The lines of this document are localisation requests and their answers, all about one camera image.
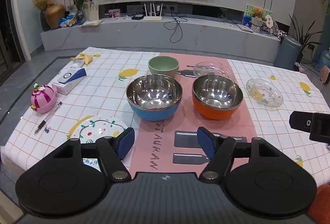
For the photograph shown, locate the marble tv cabinet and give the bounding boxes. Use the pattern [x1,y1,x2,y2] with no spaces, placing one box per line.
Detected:
[40,2,281,62]

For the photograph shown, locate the black pen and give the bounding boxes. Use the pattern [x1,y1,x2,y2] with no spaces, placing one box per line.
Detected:
[34,101,63,135]

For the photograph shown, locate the pink round toy case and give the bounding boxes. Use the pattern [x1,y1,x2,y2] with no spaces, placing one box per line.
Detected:
[30,84,58,113]

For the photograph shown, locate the pink placemat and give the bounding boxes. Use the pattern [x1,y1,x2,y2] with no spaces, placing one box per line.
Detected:
[129,53,258,175]

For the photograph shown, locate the gold vase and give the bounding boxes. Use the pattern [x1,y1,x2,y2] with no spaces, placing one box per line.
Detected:
[45,3,65,29]

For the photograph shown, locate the lemon print checked tablecloth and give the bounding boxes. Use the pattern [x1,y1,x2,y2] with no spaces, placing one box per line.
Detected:
[0,46,330,188]

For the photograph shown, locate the green bowl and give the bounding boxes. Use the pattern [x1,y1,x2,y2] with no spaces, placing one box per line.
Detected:
[148,56,179,79]

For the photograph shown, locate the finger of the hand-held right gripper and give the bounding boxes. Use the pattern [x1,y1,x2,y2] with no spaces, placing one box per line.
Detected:
[289,111,330,144]

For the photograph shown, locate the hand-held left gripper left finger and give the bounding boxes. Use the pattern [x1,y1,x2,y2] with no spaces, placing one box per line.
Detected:
[45,127,135,182]

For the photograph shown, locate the tall potted plant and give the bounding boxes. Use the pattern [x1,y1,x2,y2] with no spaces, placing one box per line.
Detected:
[287,14,323,64]

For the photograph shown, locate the blue steel bowl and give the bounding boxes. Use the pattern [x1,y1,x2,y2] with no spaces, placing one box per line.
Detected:
[126,74,183,121]

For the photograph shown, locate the clear glass plate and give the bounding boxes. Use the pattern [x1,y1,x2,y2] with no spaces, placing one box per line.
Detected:
[193,61,232,78]

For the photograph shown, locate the grey trash bin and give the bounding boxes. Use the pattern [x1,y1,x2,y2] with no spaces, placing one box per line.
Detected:
[274,35,303,71]

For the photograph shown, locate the orange steel bowl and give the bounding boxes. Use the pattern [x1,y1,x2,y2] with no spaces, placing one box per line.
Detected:
[192,74,243,120]

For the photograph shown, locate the white and blue box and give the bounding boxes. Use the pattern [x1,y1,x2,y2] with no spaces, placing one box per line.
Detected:
[51,67,87,95]

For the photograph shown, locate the flower print glass plate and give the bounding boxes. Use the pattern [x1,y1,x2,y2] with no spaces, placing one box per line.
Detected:
[246,78,283,109]

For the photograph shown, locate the blue glass vase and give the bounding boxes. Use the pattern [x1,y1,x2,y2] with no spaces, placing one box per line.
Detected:
[75,10,86,24]

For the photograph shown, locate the painted white ceramic plate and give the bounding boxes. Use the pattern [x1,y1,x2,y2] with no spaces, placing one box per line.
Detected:
[71,115,128,144]

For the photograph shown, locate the black cable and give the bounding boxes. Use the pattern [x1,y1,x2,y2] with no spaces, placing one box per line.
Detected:
[164,14,187,44]

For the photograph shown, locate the green picture card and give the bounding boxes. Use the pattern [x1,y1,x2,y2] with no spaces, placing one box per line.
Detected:
[244,4,273,26]

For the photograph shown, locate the snack packets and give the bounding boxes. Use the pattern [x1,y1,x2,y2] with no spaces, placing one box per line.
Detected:
[58,14,78,28]

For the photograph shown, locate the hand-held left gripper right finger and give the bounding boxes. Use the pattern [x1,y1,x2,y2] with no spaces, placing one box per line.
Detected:
[197,126,284,181]

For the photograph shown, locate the teddy bear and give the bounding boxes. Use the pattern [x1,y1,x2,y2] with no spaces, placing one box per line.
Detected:
[251,7,266,20]

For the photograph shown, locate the orange stool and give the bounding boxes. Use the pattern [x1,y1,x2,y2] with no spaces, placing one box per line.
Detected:
[307,184,330,224]

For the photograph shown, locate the banana peel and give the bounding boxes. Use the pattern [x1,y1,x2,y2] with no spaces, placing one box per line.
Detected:
[71,53,94,65]

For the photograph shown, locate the white router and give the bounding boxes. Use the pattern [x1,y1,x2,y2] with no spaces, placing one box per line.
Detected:
[143,3,163,21]

